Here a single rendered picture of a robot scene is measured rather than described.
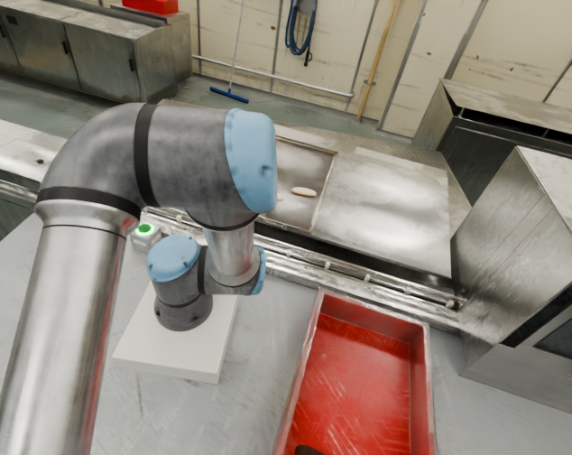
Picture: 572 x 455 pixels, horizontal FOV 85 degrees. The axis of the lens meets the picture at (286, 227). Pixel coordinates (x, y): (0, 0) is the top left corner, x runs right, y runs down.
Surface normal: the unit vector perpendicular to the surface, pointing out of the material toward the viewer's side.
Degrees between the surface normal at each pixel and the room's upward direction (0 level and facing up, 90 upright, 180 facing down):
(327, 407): 0
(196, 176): 78
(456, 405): 0
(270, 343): 0
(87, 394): 66
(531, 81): 90
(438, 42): 90
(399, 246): 10
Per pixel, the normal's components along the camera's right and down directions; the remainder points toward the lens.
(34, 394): 0.19, -0.30
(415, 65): -0.27, 0.62
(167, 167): 0.08, 0.34
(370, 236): 0.10, -0.62
